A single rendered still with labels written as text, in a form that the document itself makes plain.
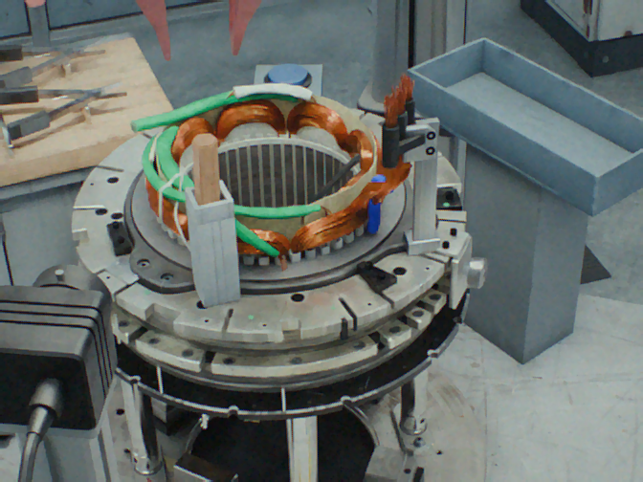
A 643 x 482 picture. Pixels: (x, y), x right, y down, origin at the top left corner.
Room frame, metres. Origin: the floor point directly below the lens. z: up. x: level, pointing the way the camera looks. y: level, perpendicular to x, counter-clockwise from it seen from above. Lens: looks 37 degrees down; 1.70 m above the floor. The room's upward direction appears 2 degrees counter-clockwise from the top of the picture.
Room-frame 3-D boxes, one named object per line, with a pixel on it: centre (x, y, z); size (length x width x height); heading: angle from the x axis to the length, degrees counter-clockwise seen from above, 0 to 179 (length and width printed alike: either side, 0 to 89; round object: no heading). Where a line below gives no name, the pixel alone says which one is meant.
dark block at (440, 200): (0.85, -0.11, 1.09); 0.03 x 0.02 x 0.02; 4
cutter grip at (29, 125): (0.99, 0.25, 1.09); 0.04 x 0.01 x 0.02; 125
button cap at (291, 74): (1.15, 0.02, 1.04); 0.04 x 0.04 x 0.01
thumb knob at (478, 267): (0.77, -0.13, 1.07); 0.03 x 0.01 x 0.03; 155
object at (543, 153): (1.04, -0.22, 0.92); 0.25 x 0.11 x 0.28; 38
